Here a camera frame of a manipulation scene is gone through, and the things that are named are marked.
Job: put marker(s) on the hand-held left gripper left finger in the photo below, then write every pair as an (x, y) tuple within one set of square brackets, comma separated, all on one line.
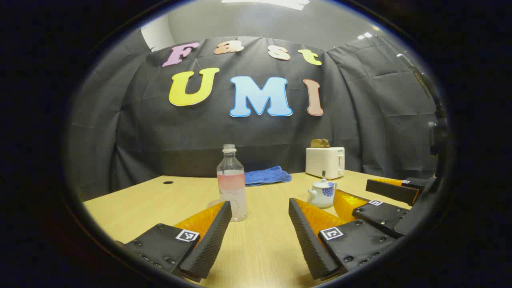
[(212, 240)]

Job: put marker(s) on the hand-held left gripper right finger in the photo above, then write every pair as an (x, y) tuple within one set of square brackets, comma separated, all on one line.
[(308, 244)]

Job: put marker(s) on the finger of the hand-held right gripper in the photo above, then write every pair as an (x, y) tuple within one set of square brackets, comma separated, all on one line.
[(380, 218), (392, 191)]

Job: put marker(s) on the round brown coaster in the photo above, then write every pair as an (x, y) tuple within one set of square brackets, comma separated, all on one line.
[(214, 204)]

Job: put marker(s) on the clear water bottle pink label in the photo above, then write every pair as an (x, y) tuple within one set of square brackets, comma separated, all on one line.
[(232, 188)]

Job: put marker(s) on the white toaster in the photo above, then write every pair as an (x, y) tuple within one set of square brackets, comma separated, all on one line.
[(324, 162)]

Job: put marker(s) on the blue towel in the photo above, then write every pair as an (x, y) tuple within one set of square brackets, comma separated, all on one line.
[(266, 176)]

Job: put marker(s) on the brown toast slice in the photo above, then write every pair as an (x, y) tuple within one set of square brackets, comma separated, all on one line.
[(326, 143), (316, 143)]

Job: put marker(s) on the black backdrop cloth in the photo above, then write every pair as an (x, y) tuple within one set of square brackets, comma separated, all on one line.
[(180, 136)]

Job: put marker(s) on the small ceiling light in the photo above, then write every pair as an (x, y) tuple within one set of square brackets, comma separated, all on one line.
[(364, 35)]

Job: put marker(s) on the large ceiling light panel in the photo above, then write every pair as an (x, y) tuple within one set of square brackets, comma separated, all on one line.
[(264, 3)]

